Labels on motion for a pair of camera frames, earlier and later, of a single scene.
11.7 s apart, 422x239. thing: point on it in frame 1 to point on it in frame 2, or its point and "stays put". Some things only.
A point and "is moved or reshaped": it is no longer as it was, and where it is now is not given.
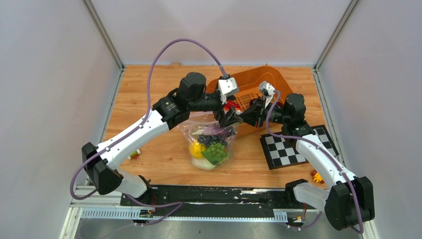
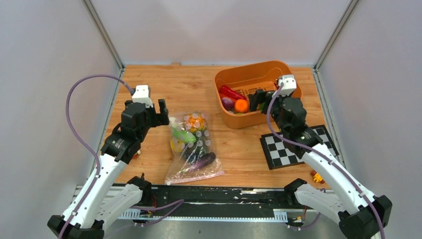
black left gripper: (226, 120) to (161, 118)
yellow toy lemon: (196, 149) to (177, 145)
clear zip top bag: (211, 145) to (192, 155)
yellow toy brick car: (317, 177) stays put
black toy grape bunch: (208, 140) to (193, 151)
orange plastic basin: (249, 89) is moved or reshaped
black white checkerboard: (282, 152) stays put
